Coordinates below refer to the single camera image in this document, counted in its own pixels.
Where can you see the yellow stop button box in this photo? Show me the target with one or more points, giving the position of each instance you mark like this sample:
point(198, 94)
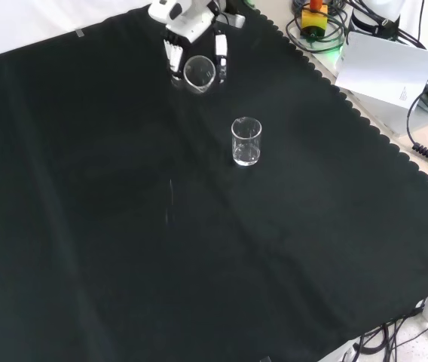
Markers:
point(313, 20)

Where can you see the grey tape strip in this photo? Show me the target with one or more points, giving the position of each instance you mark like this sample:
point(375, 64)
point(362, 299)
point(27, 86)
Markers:
point(80, 33)

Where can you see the small clear glass beaker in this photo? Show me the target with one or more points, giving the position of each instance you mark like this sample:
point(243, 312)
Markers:
point(199, 73)

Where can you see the pale white board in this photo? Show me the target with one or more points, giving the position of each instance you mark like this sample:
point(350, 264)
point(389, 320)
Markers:
point(383, 68)

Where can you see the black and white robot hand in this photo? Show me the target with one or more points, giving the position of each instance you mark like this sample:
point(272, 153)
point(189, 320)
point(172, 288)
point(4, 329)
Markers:
point(184, 22)

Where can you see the black table cloth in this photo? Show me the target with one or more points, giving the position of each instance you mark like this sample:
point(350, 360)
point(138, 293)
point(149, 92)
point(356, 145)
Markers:
point(123, 226)

